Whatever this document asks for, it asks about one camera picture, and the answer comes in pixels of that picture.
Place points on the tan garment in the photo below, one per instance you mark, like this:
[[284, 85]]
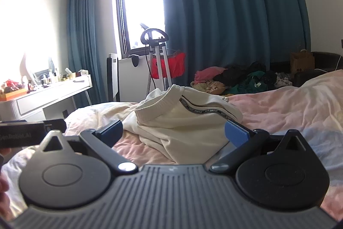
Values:
[[211, 87]]

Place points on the red cloth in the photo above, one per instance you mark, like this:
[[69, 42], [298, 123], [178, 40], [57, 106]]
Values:
[[176, 65]]

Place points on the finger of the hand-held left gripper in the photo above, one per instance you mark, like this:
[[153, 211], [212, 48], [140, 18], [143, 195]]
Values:
[[55, 125]]

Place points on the pink garment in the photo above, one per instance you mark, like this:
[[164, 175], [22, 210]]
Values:
[[209, 74]]

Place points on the wooden organizer tray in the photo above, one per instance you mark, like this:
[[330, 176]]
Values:
[[12, 94]]

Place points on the wide teal curtain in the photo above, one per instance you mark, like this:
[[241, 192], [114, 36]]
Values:
[[227, 3]]

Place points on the green garment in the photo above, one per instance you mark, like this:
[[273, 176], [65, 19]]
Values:
[[249, 85]]

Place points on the pastel bed blanket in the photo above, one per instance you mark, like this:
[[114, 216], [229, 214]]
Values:
[[281, 111]]

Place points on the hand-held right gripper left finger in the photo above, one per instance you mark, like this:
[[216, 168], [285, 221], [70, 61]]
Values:
[[112, 131]]

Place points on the black framed folded panel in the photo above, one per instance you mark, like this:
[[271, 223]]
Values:
[[111, 78]]

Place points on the brown cardboard box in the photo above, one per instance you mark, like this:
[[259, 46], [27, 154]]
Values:
[[302, 62]]

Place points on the group of cosmetics bottles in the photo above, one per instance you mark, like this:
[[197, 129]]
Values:
[[60, 76]]

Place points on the cream striped pants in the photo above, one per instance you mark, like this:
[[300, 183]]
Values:
[[182, 132]]

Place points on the black leather bench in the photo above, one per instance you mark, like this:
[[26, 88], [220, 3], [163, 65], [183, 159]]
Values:
[[327, 60]]

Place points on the white dressing table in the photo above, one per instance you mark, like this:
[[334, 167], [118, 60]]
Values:
[[53, 96]]

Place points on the white radiator cabinet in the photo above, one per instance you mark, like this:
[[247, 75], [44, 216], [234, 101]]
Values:
[[131, 78]]

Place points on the garment steamer stand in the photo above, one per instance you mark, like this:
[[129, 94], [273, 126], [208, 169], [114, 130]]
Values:
[[158, 62]]

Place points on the black white patterned garment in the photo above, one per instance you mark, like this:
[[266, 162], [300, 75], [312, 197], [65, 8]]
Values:
[[282, 80]]

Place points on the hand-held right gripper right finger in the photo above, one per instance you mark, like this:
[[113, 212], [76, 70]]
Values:
[[235, 135]]

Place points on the dark framed window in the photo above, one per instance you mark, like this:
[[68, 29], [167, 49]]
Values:
[[142, 3]]

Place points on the person's left hand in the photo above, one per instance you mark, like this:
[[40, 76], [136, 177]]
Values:
[[3, 191]]

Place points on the narrow teal curtain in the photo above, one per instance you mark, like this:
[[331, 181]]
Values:
[[85, 30]]

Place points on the black steamer head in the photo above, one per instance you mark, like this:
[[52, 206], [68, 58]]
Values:
[[134, 60]]

